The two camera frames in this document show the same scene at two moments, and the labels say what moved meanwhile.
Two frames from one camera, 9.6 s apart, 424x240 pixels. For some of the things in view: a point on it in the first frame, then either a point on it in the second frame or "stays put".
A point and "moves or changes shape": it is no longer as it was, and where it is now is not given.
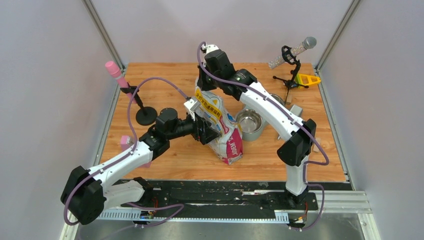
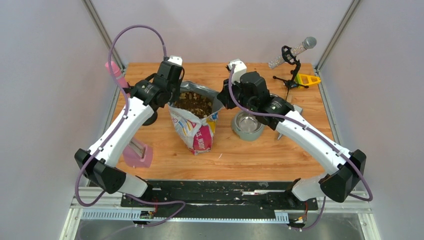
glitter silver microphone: [308, 43] stays put
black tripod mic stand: [289, 57] stays put
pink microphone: [114, 70] stays put
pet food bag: [227, 147] moves or changes shape
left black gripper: [208, 134] -> [175, 95]
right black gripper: [203, 83] -> [226, 95]
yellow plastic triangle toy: [306, 79] stays put
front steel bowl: [250, 121] stays put
